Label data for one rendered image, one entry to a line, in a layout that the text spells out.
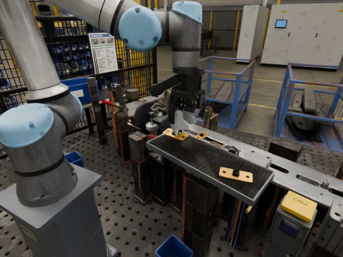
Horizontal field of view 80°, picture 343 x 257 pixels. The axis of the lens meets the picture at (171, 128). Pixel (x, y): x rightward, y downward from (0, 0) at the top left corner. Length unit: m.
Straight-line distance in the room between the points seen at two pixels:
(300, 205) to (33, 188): 0.63
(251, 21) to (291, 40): 1.51
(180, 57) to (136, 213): 0.77
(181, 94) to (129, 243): 0.68
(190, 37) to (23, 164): 0.50
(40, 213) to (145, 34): 0.49
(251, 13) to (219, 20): 4.57
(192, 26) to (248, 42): 8.20
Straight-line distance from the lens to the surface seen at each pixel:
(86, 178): 0.68
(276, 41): 8.68
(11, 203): 0.70
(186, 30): 0.55
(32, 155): 0.58
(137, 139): 0.88
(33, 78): 0.66
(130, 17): 0.40
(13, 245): 1.17
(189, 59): 0.55
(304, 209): 0.56
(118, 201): 1.15
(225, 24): 12.99
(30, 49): 0.65
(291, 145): 1.06
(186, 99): 0.58
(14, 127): 0.56
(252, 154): 0.77
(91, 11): 0.44
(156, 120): 0.85
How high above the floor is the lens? 1.52
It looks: 28 degrees down
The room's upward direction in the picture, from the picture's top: straight up
